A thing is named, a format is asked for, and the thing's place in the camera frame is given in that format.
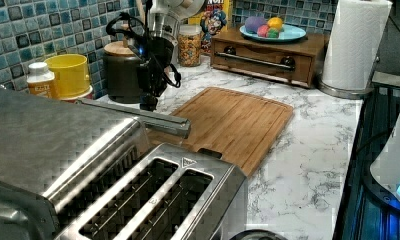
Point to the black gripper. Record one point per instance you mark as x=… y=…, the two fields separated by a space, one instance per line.
x=155 y=55

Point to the grey oven door handle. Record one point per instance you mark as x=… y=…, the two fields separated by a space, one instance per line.
x=173 y=125

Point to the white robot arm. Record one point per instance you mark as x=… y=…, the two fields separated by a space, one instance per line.
x=163 y=19

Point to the stainless steel toaster oven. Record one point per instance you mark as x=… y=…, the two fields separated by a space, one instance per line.
x=57 y=159

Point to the black round canister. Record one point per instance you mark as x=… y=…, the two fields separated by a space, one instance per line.
x=120 y=66

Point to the glass cereal jar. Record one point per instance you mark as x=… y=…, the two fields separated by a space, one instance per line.
x=189 y=44

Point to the colourful cereal box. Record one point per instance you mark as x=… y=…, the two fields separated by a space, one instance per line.
x=214 y=17

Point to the yellow plastic container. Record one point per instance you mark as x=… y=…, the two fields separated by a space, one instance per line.
x=71 y=74

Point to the purple toy fruit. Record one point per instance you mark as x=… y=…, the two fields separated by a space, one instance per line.
x=253 y=23

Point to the pink toy fruit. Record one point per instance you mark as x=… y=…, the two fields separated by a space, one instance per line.
x=263 y=31

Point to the bamboo cutting board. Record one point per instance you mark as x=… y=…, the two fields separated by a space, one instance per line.
x=241 y=126

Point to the green toy fruit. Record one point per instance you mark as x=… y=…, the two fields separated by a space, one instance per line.
x=273 y=33

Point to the white-capped orange bottle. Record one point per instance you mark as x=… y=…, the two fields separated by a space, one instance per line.
x=41 y=81

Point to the yellow toy fruit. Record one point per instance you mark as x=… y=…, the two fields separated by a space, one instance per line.
x=275 y=23

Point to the light blue plate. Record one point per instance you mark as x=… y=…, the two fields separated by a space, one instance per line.
x=290 y=33

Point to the stainless steel two-slot toaster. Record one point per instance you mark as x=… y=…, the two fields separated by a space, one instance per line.
x=169 y=194

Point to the wooden drawer box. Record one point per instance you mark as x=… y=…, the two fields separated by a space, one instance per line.
x=298 y=62

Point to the metal paper towel holder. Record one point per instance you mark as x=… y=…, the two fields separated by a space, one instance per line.
x=348 y=94

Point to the white paper towel roll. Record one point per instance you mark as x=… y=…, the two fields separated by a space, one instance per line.
x=354 y=41

